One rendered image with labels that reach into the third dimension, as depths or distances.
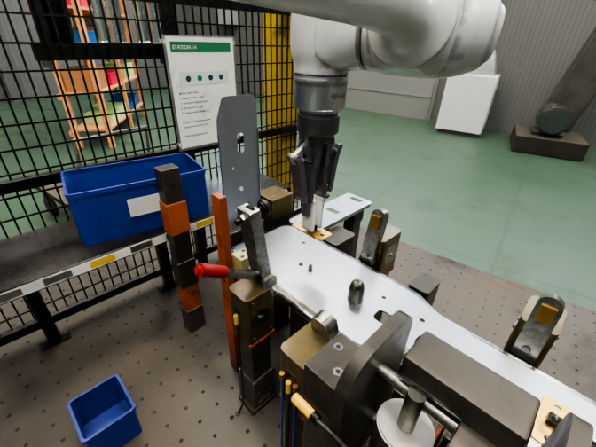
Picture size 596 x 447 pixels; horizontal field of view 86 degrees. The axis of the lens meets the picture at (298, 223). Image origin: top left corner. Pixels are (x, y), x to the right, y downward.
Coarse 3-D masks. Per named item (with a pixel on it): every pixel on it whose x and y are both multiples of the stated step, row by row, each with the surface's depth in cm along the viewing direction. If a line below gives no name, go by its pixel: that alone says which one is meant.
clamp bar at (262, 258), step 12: (264, 204) 54; (240, 216) 51; (252, 216) 51; (252, 228) 52; (252, 240) 54; (264, 240) 55; (252, 252) 56; (264, 252) 57; (252, 264) 59; (264, 264) 58; (264, 276) 59
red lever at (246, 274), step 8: (200, 264) 50; (208, 264) 51; (216, 264) 52; (200, 272) 49; (208, 272) 50; (216, 272) 51; (224, 272) 52; (232, 272) 54; (240, 272) 56; (248, 272) 57; (256, 272) 59
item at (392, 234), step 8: (392, 232) 80; (400, 232) 81; (384, 240) 76; (392, 240) 79; (384, 248) 77; (392, 248) 81; (384, 256) 79; (392, 256) 83; (376, 264) 80; (384, 264) 81; (392, 264) 85; (384, 272) 83; (384, 296) 92
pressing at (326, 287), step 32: (288, 224) 91; (288, 256) 77; (320, 256) 78; (288, 288) 68; (320, 288) 68; (384, 288) 68; (352, 320) 60; (416, 320) 61; (448, 320) 62; (480, 352) 55; (544, 384) 50
